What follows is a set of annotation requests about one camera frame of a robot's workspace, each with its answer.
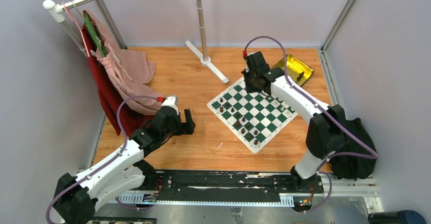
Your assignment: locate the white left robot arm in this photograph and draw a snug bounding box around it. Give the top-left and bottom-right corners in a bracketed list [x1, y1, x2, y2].
[48, 106, 196, 223]

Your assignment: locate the black cloth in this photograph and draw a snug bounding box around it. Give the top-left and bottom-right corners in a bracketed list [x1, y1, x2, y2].
[329, 118, 377, 180]

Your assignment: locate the red cloth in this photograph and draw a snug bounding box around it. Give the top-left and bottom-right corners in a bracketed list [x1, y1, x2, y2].
[80, 24, 149, 136]

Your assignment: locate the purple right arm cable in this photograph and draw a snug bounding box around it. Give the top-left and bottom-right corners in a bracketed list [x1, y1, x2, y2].
[243, 36, 379, 213]

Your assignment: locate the green hanger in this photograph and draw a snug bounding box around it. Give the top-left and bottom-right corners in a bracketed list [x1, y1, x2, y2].
[83, 11, 107, 57]

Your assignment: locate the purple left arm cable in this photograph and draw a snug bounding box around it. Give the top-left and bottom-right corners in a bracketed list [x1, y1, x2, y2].
[45, 95, 166, 224]

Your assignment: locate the white rack bar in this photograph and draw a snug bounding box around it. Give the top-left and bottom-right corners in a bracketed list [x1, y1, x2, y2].
[43, 0, 149, 56]

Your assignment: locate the green white chess mat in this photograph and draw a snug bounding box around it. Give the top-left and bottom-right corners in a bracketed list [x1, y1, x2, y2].
[207, 78, 298, 153]

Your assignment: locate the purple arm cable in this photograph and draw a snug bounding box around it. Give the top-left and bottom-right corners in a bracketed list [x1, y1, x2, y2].
[45, 95, 166, 224]
[243, 36, 379, 213]

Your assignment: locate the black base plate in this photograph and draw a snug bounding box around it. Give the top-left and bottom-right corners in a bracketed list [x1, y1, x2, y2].
[136, 170, 324, 203]

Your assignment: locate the white clothes rack stand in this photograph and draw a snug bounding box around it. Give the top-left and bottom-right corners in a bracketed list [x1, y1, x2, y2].
[185, 0, 229, 84]

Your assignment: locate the pink cloth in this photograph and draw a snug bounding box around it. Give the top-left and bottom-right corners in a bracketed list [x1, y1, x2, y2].
[83, 10, 164, 115]

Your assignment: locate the yellow tin box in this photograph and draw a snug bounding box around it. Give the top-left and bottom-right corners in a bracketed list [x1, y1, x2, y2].
[286, 54, 315, 87]

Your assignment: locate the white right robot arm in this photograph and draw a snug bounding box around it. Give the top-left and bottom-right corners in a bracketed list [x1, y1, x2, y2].
[242, 51, 347, 192]

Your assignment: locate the dark blue cylinder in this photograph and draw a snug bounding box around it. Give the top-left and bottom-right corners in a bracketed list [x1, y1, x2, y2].
[367, 210, 427, 224]

